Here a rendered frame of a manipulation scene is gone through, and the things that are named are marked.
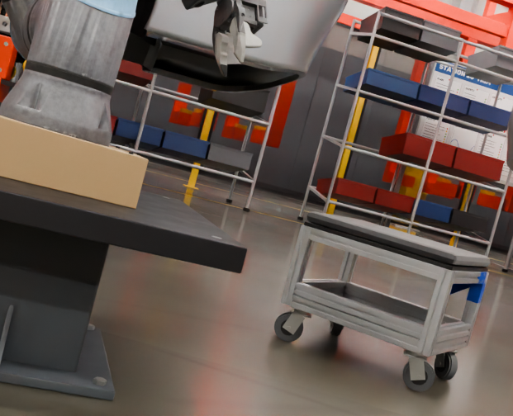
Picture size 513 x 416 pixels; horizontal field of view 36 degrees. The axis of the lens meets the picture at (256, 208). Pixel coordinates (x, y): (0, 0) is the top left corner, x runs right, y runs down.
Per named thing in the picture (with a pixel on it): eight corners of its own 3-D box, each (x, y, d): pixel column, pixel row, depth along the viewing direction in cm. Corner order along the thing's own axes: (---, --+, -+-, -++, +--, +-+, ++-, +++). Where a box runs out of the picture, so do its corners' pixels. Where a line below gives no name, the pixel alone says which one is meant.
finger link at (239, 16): (249, 28, 148) (241, -6, 152) (242, 26, 147) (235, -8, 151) (237, 44, 151) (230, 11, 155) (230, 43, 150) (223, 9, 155)
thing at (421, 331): (266, 336, 200) (301, 207, 198) (325, 328, 232) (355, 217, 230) (422, 399, 179) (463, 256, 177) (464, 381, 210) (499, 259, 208)
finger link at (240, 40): (270, 58, 149) (261, 21, 153) (243, 50, 146) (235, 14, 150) (261, 68, 151) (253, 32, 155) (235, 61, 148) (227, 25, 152)
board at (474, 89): (495, 266, 842) (546, 89, 831) (521, 276, 794) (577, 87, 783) (370, 234, 800) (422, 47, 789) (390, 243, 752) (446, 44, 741)
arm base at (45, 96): (122, 151, 130) (139, 93, 130) (7, 118, 121) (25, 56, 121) (92, 140, 147) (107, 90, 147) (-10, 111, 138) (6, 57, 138)
